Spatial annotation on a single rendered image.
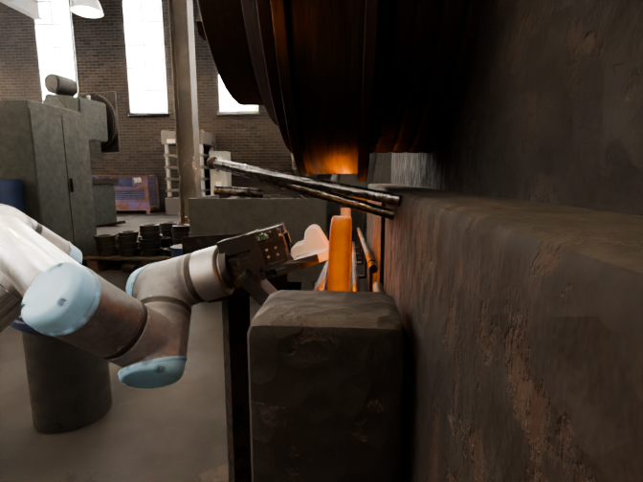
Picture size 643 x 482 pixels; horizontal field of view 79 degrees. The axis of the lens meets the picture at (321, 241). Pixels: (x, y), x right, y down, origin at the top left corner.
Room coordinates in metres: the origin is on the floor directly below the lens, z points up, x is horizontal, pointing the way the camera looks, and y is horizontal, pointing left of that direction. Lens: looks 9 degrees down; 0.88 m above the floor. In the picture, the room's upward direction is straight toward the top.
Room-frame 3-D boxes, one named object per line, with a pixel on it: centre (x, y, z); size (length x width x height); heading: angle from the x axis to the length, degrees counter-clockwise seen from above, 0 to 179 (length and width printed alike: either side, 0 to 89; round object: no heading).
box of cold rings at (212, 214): (3.29, 0.47, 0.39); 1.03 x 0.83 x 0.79; 90
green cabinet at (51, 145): (3.59, 2.50, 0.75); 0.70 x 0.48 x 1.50; 176
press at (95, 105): (7.44, 4.42, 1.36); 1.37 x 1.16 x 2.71; 76
